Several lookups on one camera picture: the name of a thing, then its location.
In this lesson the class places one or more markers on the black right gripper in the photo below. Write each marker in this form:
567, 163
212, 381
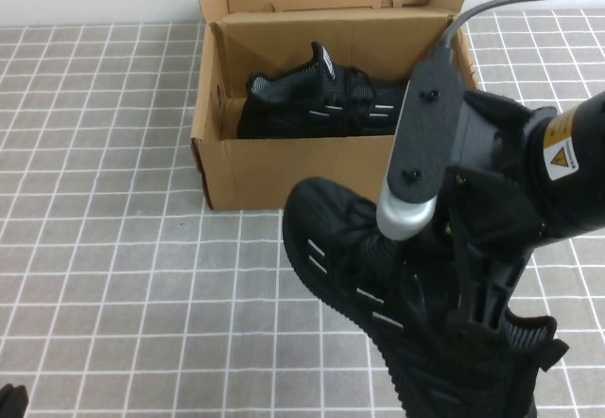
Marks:
496, 200

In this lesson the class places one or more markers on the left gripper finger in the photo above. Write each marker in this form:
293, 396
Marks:
20, 404
5, 404

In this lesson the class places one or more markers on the black mesh sneaker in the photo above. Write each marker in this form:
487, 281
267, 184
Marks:
331, 257
283, 106

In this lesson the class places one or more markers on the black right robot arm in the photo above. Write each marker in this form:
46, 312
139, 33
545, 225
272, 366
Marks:
581, 191

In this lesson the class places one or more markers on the brown cardboard shoe box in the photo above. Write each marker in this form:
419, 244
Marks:
283, 172

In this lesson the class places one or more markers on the grey checked tablecloth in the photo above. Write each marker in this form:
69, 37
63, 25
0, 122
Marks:
142, 295

